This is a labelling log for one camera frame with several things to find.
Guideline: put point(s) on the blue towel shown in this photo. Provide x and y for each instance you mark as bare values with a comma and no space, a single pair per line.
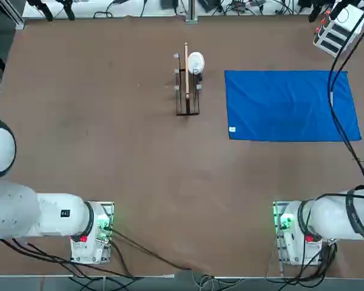
291,106

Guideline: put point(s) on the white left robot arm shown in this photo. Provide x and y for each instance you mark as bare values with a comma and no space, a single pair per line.
48,218

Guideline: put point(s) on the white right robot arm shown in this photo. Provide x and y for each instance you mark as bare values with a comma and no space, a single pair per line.
327,218

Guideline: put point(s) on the white stacked drawer box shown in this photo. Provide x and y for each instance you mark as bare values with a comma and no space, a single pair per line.
349,21

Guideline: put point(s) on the black power adapter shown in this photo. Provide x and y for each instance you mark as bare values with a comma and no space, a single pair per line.
209,4
169,3

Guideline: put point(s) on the white paper cup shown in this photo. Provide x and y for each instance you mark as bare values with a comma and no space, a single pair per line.
196,62

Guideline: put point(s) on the aluminium frame profile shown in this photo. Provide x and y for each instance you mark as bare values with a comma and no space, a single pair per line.
12,15

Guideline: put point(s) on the aluminium camera post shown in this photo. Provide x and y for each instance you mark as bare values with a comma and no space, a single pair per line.
191,12

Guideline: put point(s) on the aluminium base plate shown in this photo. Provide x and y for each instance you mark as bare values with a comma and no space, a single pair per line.
107,209
279,242

